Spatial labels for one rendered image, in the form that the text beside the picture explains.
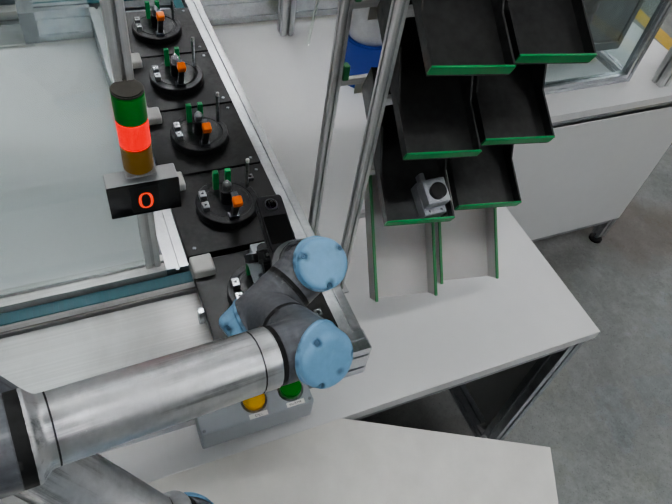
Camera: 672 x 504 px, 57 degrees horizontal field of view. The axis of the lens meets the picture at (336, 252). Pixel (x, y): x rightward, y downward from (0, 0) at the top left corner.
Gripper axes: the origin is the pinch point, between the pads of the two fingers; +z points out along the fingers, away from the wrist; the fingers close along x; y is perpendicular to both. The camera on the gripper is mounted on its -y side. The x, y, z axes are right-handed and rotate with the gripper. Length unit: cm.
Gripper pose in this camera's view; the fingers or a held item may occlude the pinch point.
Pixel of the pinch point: (263, 252)
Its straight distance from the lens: 117.3
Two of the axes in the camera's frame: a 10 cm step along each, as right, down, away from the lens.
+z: -3.3, 0.2, 9.4
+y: 2.0, 9.8, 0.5
